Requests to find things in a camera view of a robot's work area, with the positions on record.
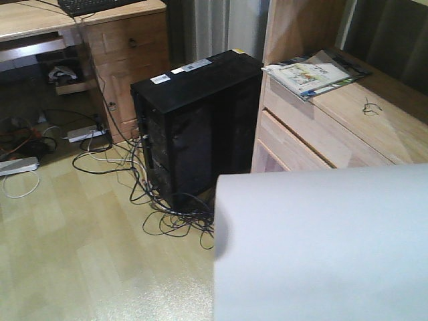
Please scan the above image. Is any white paper stack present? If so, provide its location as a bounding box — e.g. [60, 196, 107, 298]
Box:
[213, 164, 427, 320]

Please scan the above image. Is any white power strip near desk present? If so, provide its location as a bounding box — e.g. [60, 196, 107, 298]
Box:
[67, 125, 106, 143]

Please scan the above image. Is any wooden desk drawer cabinet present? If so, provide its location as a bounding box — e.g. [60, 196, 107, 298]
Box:
[1, 1, 170, 142]

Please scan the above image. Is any black desktop computer tower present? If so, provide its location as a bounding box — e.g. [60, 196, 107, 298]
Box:
[130, 50, 262, 210]

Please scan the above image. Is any stack of magazines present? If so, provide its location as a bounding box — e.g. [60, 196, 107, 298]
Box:
[262, 49, 372, 101]

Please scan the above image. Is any wooden shelf unit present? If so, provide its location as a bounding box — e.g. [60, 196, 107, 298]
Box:
[251, 1, 427, 173]

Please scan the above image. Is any white power strip left edge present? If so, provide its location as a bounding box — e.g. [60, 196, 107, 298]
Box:
[0, 156, 39, 176]

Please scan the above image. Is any black keyboard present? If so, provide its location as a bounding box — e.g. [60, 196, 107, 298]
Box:
[58, 0, 139, 17]

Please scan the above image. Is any tangle of black floor cables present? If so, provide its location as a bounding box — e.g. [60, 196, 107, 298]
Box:
[72, 133, 217, 251]

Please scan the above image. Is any small black wire twist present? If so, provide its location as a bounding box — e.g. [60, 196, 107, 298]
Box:
[362, 97, 383, 116]

